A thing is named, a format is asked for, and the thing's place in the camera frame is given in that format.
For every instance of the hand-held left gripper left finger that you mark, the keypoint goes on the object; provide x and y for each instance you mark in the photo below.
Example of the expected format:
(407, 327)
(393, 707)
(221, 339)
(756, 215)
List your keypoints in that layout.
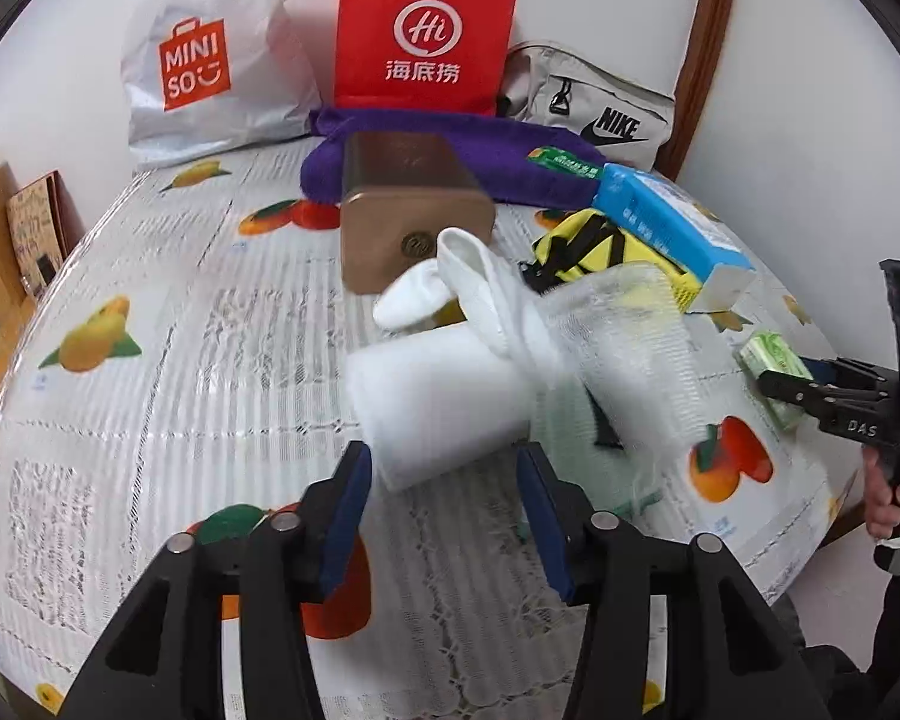
(349, 510)

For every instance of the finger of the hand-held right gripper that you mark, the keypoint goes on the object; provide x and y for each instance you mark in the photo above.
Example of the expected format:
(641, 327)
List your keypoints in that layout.
(795, 394)
(821, 369)

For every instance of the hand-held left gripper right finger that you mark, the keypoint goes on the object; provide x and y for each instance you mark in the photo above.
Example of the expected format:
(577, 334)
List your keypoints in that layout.
(544, 510)

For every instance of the small green tissue packet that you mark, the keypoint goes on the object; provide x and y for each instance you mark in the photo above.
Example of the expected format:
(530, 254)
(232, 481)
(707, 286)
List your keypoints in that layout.
(772, 352)

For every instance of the clear plastic bag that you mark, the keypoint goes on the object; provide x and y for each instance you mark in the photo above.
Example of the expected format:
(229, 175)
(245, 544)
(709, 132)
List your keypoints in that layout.
(630, 345)

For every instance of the blue tissue pack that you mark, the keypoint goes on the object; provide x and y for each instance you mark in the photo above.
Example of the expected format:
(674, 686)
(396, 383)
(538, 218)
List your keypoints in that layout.
(660, 217)

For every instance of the white sock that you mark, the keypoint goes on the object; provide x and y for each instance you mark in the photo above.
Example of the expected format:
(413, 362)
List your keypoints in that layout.
(487, 292)

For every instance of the yellow black cloth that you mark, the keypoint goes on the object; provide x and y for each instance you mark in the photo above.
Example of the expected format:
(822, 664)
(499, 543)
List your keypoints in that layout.
(585, 247)

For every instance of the person's right hand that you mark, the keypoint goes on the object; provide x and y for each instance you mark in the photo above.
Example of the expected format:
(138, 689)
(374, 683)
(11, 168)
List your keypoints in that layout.
(880, 499)

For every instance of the fruit print tablecloth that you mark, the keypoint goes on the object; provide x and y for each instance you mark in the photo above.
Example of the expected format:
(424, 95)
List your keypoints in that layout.
(157, 427)

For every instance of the person's dark clothing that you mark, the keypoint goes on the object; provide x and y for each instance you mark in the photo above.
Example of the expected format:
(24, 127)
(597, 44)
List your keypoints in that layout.
(892, 660)

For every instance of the green flat packet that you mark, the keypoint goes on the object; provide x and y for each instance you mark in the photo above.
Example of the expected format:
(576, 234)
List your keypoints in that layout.
(562, 160)

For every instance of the bronze metal box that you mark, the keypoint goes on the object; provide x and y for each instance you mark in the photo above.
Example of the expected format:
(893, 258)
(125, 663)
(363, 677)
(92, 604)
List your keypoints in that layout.
(412, 172)

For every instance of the grey waist bag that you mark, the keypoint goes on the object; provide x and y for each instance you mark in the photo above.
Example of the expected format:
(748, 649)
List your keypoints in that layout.
(615, 90)

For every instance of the purple towel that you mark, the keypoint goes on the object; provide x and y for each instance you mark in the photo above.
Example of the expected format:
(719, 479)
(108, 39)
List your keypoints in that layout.
(510, 157)

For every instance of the white plastic shopping bag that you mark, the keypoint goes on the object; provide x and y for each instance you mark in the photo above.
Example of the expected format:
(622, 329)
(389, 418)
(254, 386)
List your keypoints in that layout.
(195, 127)

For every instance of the brown cardboard box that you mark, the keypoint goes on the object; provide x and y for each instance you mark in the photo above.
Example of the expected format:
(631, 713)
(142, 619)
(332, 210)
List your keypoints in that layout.
(37, 217)

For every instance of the wooden bed frame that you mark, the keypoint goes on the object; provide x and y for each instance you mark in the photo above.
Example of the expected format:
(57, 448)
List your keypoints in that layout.
(709, 30)

